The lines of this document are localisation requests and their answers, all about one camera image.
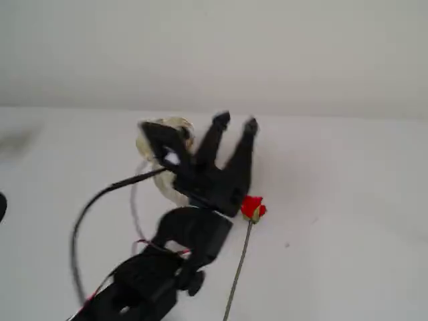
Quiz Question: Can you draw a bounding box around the cream marble onyx vase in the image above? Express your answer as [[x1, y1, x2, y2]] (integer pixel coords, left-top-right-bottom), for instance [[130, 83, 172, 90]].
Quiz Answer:
[[135, 115, 197, 207]]

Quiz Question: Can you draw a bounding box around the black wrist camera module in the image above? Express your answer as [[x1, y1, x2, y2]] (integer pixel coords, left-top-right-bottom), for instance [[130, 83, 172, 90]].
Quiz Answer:
[[137, 120, 197, 175]]

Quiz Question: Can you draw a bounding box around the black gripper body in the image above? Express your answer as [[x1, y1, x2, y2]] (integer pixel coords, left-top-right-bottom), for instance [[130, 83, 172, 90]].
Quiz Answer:
[[175, 156, 253, 219]]

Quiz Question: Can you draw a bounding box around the red rose with green stem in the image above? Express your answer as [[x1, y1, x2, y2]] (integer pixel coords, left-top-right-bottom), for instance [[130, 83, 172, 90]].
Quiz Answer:
[[223, 195, 268, 321]]

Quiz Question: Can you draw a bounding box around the thin grey wire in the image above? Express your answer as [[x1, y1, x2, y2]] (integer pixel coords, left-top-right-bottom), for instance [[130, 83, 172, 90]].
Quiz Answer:
[[129, 159, 152, 244]]

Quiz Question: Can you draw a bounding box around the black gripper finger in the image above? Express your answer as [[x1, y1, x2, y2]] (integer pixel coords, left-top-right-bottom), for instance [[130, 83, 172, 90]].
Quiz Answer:
[[195, 110, 232, 169], [223, 116, 259, 186]]

